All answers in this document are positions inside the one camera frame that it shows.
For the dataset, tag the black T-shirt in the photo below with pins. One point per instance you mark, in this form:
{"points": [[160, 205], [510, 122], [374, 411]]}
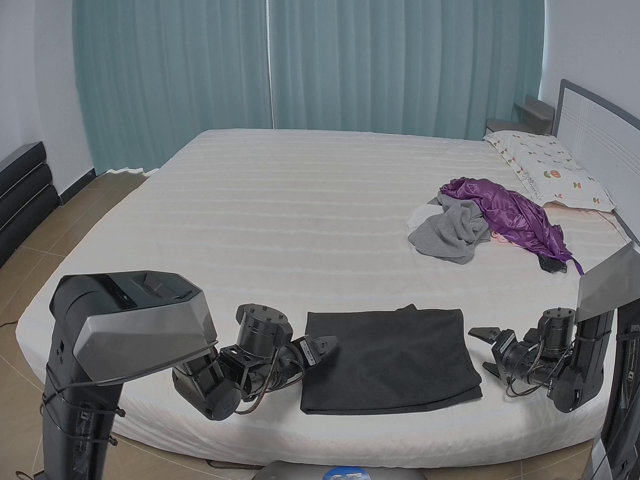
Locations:
{"points": [[390, 358]]}

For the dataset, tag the purple satin garment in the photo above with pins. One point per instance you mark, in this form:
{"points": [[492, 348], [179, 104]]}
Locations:
{"points": [[515, 213]]}

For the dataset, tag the grey garment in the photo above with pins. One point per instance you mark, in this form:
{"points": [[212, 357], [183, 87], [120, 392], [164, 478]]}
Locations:
{"points": [[450, 233]]}

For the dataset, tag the grey bedside table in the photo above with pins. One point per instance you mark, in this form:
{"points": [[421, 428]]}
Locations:
{"points": [[535, 110]]}

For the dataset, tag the pink garment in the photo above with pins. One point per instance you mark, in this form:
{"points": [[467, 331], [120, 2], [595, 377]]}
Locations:
{"points": [[497, 238]]}

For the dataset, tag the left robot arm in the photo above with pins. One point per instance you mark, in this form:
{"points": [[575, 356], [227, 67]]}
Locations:
{"points": [[75, 418]]}

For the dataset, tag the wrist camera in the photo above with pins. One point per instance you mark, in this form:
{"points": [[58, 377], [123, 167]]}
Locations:
{"points": [[504, 345], [308, 353]]}

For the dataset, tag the blue-green curtain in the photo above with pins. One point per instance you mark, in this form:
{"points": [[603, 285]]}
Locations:
{"points": [[400, 43], [175, 68]]}

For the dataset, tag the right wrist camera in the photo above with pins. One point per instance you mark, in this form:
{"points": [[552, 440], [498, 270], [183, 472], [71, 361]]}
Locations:
{"points": [[504, 345]]}

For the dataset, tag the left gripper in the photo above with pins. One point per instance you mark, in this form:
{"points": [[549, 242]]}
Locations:
{"points": [[290, 365]]}

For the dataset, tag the white garment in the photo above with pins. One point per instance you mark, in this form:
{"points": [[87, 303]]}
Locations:
{"points": [[420, 215]]}

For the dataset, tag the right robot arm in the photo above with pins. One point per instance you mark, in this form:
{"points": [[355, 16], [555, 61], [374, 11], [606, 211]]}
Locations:
{"points": [[590, 358]]}

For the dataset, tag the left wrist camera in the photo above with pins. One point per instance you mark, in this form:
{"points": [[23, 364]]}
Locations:
{"points": [[308, 353]]}

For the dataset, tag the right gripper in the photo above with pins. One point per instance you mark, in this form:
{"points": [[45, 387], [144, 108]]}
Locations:
{"points": [[522, 365]]}

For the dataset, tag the black chest of drawers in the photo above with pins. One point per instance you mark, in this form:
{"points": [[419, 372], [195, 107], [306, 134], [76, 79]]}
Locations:
{"points": [[25, 193]]}

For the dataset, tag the bed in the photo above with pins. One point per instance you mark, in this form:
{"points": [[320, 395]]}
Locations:
{"points": [[300, 193]]}

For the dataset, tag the white printed pillow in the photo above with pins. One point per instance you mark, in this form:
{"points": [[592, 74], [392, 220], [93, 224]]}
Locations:
{"points": [[550, 168]]}

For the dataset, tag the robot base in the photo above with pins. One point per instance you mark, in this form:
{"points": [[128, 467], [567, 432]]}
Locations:
{"points": [[290, 473]]}

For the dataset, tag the black lace garment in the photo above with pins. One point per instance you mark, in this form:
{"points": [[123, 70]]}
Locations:
{"points": [[552, 264]]}

